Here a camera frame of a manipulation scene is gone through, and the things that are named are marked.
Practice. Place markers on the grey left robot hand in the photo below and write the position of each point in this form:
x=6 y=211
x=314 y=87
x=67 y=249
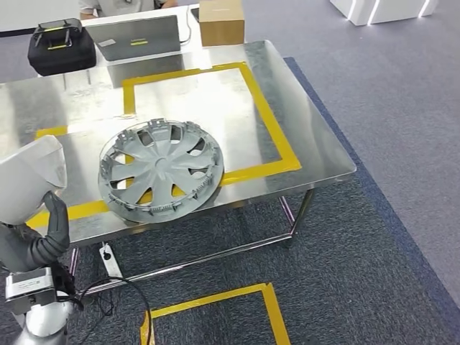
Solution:
x=59 y=233

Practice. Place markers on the white curved plastic part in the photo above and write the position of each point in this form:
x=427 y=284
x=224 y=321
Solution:
x=29 y=181

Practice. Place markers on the yellow workbench tape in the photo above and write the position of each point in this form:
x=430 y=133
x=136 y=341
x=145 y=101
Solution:
x=265 y=114

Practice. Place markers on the stainless steel workbench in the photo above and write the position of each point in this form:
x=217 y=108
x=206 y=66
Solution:
x=316 y=157

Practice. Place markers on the white floor power strip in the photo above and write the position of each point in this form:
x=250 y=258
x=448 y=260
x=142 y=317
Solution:
x=109 y=264

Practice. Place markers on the grey plastic hubcap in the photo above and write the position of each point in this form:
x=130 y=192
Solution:
x=161 y=166

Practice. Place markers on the black carrying case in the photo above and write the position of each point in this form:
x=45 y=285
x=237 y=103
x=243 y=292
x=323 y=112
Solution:
x=61 y=59

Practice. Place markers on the black device with yellow stripes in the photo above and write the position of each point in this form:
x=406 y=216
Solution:
x=59 y=31

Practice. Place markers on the yellow floor tape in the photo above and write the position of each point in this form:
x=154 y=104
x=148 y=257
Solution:
x=216 y=297

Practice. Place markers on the grey laptop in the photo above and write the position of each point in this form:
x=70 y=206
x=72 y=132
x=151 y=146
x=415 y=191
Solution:
x=136 y=38

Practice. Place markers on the person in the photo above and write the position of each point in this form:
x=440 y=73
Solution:
x=118 y=5

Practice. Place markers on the white table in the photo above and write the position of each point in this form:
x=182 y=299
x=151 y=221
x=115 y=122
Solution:
x=194 y=43

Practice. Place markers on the brown cardboard box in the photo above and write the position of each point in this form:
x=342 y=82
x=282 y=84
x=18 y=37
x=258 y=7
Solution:
x=221 y=24

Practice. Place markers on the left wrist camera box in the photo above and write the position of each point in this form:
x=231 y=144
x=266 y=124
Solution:
x=29 y=288

